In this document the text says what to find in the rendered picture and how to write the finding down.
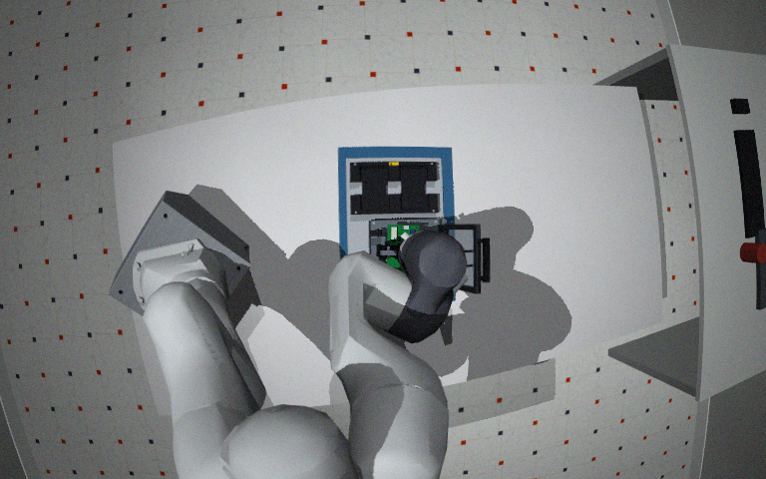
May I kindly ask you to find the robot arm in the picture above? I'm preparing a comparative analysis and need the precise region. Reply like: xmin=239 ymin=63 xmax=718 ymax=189
xmin=133 ymin=230 xmax=468 ymax=479

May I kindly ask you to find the green circuit board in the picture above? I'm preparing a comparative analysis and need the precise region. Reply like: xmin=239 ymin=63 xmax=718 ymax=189
xmin=387 ymin=225 xmax=419 ymax=272

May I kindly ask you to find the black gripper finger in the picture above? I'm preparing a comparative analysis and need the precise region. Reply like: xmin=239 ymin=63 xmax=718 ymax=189
xmin=376 ymin=241 xmax=400 ymax=259

